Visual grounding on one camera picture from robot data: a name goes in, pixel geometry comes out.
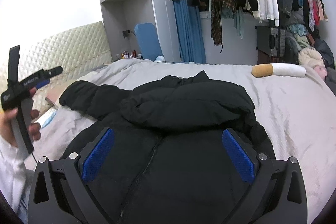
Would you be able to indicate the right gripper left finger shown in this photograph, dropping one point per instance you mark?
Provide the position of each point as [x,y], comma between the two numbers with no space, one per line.
[60,192]

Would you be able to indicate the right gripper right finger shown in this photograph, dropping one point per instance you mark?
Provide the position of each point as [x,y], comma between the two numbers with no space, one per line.
[276,191]

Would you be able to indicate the black puffer jacket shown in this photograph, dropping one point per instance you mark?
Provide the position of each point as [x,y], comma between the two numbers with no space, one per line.
[167,164]

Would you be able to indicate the red patterned hanging clothes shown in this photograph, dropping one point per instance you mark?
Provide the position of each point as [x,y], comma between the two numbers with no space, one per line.
[313,14]

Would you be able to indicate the person left hand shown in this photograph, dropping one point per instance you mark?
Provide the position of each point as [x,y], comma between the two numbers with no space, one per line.
[7,131]

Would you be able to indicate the cream quilted headboard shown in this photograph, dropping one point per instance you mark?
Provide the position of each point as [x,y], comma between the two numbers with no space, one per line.
[77,51]

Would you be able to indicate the light grey bed sheet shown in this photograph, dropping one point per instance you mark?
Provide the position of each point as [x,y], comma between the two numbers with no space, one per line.
[297,113]

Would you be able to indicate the pink plush garment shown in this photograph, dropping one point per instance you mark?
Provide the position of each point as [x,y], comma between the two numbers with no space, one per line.
[321,71]

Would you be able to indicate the cream fleece garment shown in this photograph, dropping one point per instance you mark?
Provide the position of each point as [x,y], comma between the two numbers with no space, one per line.
[310,58]

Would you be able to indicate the black storage crate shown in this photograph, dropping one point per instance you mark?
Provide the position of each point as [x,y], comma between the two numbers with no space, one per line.
[271,40]

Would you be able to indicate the blue curtain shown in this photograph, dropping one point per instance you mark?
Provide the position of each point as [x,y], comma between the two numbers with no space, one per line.
[191,44]

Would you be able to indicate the brown plaid scarf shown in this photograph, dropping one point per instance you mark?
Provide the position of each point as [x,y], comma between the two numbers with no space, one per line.
[217,7]

